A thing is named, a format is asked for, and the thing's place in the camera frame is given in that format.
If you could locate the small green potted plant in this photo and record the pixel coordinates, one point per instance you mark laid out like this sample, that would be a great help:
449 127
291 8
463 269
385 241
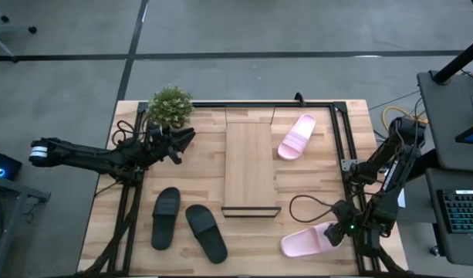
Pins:
170 106

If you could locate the office chair base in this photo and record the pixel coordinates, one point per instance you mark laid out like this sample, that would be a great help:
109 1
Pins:
1 32

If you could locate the black aluminium table frame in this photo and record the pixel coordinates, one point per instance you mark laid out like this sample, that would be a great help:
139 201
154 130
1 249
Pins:
259 104

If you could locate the wooden shelf with black frame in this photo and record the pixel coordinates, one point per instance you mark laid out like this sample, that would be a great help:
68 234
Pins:
249 166

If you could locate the grey metal cart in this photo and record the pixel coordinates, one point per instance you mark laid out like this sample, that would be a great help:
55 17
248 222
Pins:
8 204

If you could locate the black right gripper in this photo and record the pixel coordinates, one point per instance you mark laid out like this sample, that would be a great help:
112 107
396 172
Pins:
346 216

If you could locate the computer case with blue light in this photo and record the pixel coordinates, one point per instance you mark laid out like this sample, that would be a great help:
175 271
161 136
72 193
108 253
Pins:
2 164

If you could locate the backlit computer keyboard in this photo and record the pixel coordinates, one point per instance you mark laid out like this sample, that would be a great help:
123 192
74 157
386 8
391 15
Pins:
463 212

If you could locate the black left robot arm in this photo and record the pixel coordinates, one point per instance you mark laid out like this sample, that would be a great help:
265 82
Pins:
85 156

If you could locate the pink slide sandal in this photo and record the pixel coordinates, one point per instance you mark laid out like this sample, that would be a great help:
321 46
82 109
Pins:
303 241
296 139

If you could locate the black pole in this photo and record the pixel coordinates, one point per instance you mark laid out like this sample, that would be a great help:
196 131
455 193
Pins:
458 62

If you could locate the grey desk with keyboard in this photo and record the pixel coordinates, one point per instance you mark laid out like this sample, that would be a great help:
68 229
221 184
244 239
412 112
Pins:
460 247

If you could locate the small black camera mount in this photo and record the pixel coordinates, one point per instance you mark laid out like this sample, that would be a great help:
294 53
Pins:
299 98

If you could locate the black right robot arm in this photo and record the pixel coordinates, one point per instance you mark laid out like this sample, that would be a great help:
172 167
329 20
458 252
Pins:
394 162

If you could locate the grey desk with laptop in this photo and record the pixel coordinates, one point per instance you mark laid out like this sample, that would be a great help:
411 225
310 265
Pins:
448 116

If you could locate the white paper sheet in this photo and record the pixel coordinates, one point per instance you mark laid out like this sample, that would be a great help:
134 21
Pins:
402 199

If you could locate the black caster wheel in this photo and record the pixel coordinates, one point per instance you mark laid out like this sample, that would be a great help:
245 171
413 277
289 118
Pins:
435 251

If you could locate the black stand bar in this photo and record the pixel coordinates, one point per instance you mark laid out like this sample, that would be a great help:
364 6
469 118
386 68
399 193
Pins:
423 166

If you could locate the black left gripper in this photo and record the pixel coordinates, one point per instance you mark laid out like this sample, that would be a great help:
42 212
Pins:
161 141

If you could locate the black slide sandal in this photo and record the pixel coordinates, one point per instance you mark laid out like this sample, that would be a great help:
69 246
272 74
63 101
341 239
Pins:
166 220
207 235

